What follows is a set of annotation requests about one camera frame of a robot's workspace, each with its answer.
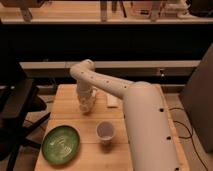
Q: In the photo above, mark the black office chair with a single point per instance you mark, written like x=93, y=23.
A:
x=18, y=97

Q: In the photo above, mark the white plastic bottle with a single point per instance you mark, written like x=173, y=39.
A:
x=86, y=104

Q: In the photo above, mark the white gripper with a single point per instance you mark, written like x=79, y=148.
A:
x=86, y=93

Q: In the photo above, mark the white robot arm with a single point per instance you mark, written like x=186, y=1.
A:
x=150, y=138

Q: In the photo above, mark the green ceramic bowl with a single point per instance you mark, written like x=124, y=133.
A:
x=60, y=145

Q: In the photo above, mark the white rectangular block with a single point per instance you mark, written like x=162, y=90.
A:
x=112, y=101

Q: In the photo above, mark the long grey rail shelf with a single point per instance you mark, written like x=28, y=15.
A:
x=115, y=68

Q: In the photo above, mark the white paper cup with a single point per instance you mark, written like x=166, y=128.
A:
x=105, y=132

